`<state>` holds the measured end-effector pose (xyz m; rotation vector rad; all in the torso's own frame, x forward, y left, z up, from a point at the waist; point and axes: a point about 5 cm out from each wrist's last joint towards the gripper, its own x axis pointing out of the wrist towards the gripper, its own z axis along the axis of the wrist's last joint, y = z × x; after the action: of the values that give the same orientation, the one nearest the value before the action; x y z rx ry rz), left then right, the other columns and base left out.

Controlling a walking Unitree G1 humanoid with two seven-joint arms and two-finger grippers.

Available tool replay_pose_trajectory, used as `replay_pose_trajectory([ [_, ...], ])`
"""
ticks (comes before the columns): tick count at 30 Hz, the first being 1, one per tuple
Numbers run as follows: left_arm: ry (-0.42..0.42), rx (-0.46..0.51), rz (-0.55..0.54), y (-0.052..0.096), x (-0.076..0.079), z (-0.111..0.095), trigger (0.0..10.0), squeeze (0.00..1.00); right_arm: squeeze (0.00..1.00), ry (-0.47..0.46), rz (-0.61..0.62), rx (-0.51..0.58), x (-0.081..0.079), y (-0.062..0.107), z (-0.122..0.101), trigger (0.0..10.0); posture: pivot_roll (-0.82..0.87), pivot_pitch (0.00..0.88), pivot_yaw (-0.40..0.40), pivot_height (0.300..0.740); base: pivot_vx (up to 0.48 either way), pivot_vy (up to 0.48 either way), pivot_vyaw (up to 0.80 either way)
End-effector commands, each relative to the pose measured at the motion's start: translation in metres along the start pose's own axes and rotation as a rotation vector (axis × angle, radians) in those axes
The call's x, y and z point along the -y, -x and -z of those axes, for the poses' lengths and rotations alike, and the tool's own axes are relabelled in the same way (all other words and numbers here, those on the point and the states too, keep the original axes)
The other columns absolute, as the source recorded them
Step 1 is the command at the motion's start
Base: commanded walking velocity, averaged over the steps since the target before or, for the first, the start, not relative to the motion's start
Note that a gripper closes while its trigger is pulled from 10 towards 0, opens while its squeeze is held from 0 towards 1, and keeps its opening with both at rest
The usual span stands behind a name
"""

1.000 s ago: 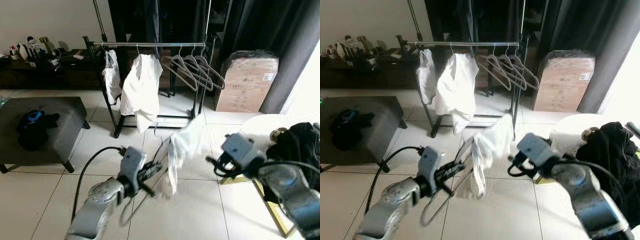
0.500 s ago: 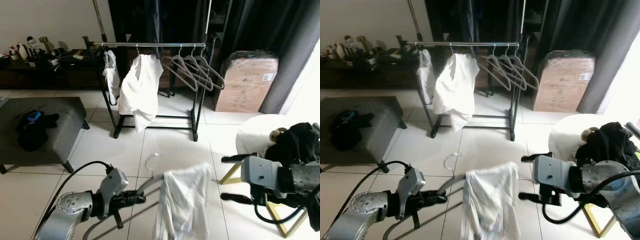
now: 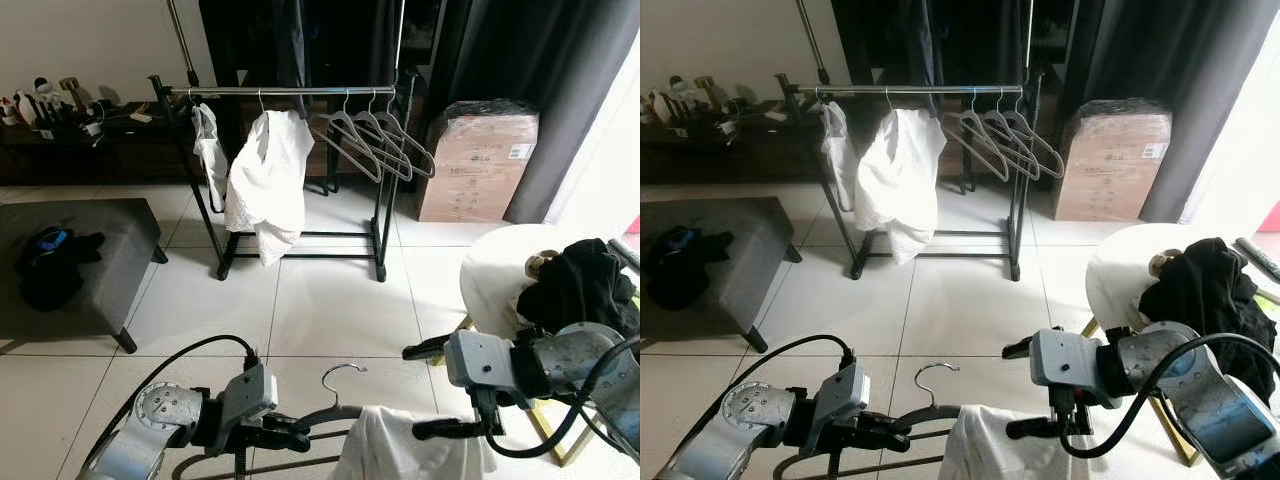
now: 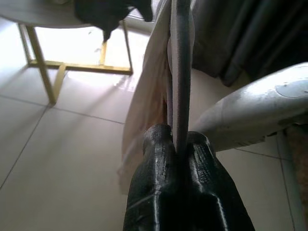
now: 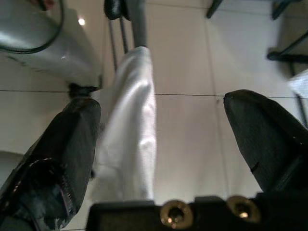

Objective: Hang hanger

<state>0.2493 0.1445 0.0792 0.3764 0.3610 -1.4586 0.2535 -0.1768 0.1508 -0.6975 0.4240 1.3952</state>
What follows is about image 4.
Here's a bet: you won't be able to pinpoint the round white table gold legs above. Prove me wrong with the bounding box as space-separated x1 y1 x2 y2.
0 0 135 104

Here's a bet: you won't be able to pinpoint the grey plastic hanger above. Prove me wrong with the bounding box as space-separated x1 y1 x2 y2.
166 0 195 154

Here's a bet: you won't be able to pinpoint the white printed cloth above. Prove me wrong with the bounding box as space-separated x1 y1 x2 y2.
116 0 175 196

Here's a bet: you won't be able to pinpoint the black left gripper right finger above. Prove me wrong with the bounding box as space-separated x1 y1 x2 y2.
179 131 256 231

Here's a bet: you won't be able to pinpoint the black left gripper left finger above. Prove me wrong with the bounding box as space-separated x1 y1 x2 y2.
122 124 179 231

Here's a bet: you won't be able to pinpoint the dark grey curtain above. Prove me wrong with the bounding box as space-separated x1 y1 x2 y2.
190 0 308 88

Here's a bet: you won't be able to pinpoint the silver robot left leg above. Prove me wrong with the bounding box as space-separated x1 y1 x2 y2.
192 62 308 153

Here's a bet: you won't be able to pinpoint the black crumpled cloth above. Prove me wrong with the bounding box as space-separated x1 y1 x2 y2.
74 0 154 41

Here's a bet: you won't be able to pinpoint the brown floor rug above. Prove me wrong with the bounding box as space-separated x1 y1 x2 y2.
285 123 308 231

